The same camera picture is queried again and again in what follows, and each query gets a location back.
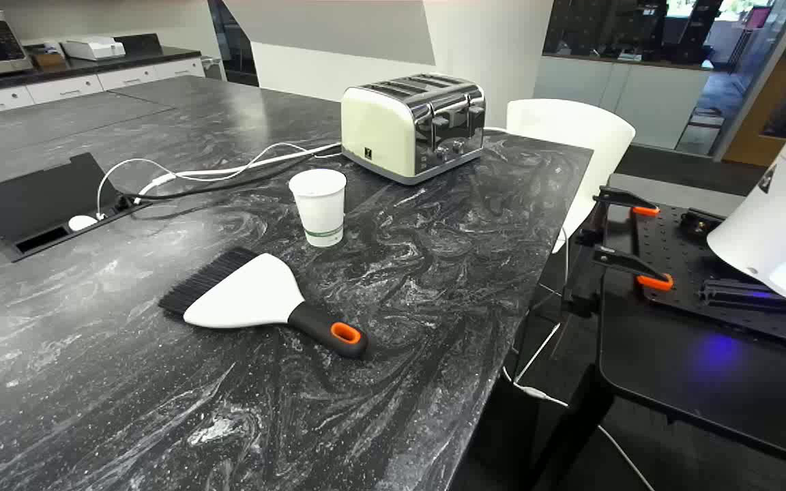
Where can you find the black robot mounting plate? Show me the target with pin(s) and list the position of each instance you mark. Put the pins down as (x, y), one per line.
(710, 390)

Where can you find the black countertop appliance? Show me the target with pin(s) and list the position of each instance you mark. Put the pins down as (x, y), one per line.
(141, 44)

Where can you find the white paper cup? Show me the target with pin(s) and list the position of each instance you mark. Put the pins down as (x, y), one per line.
(318, 204)

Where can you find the black table socket box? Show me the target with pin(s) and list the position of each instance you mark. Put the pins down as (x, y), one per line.
(29, 199)

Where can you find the white plastic chair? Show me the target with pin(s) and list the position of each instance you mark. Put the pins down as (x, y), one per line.
(575, 136)

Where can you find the white plug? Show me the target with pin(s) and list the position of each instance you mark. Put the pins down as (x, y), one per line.
(84, 221)

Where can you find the white countertop appliance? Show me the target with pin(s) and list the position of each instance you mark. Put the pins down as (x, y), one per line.
(95, 48)

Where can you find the white kitchen counter cabinets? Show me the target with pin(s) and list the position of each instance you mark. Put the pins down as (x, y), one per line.
(66, 87)

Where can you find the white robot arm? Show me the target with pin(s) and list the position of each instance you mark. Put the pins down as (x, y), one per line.
(776, 226)

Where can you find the cream and chrome toaster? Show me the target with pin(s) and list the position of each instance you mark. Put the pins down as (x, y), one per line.
(374, 127)

